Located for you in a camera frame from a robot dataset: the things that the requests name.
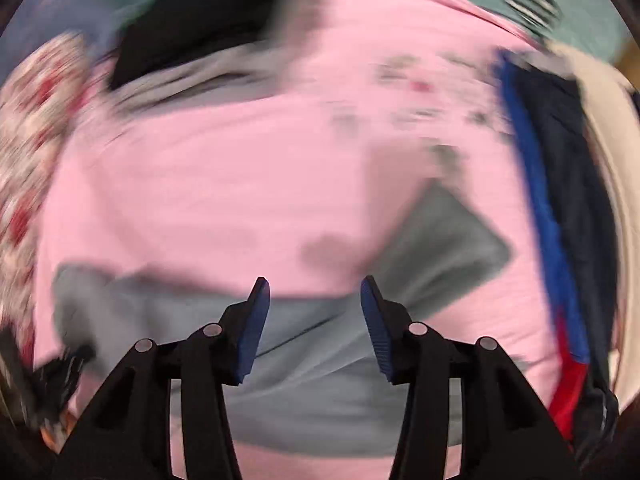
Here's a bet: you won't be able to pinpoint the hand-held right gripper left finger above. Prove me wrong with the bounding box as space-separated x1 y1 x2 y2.
50 276 271 480

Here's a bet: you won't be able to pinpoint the black white striped cloth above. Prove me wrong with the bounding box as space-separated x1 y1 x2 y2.
500 0 563 36

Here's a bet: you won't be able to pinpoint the black garment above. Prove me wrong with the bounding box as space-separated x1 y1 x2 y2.
107 0 298 91

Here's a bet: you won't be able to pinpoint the grey pants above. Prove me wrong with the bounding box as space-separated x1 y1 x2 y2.
51 180 516 448

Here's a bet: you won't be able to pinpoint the light grey garment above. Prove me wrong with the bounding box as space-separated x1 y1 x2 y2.
112 45 291 116

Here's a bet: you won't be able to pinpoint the floral red white cloth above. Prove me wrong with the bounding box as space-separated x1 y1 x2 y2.
0 30 98 411

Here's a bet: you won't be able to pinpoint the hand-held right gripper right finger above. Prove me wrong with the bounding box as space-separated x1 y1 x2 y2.
360 275 583 480

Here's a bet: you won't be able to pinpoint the cream white cloth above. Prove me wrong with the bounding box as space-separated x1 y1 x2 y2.
542 40 640 401

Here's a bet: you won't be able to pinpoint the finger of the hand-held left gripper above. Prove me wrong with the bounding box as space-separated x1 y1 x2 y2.
0 327 96 433

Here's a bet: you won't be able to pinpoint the pink printed bed sheet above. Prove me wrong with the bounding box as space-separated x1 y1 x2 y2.
35 0 566 480

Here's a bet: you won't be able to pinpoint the navy blue red jacket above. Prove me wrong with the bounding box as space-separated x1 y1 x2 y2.
492 47 621 456

